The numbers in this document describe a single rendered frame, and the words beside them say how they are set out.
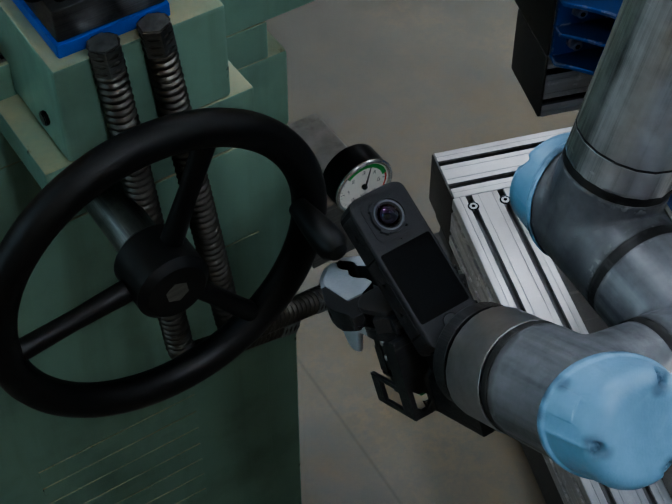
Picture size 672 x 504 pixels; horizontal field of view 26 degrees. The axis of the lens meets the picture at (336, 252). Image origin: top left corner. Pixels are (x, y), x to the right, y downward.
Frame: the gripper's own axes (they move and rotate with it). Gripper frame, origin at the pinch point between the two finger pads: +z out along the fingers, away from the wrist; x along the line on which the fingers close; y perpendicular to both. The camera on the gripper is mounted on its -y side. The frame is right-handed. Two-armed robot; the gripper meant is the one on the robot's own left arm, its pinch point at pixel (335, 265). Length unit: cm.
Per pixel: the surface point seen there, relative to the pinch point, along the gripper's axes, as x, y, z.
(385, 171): 16.9, 3.1, 22.0
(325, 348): 29, 46, 81
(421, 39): 79, 22, 122
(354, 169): 13.3, 1.2, 20.7
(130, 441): -10, 26, 42
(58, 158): -14.7, -13.4, 9.8
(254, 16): 7.3, -16.0, 18.1
